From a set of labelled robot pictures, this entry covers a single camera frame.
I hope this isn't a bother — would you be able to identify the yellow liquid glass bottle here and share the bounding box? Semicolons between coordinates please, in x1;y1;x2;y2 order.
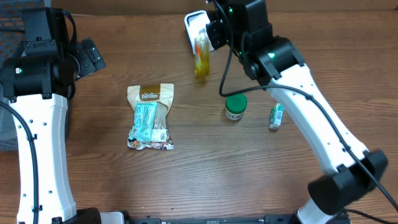
194;29;210;79

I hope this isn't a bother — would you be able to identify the green white yogurt cup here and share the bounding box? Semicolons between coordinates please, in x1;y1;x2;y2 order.
224;93;248;120

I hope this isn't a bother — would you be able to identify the small teal white carton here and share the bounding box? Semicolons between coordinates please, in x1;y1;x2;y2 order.
269;103;284;130

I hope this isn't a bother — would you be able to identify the brown white snack bag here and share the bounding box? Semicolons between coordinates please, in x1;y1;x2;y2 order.
127;83;174;150

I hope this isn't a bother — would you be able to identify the teal snack packet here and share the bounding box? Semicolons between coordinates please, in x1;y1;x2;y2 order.
129;102;158;143

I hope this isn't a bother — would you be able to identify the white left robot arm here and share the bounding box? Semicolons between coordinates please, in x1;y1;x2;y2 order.
1;7;106;223

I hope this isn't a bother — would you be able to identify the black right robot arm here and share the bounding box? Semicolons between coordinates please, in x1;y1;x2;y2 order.
206;1;388;223

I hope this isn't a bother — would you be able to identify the white barcode scanner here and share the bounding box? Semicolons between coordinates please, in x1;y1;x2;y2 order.
184;10;214;55

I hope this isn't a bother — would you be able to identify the grey plastic mesh basket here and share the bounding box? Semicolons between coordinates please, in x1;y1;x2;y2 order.
0;0;71;152

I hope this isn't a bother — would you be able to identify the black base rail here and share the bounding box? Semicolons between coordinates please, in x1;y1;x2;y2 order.
99;211;296;224

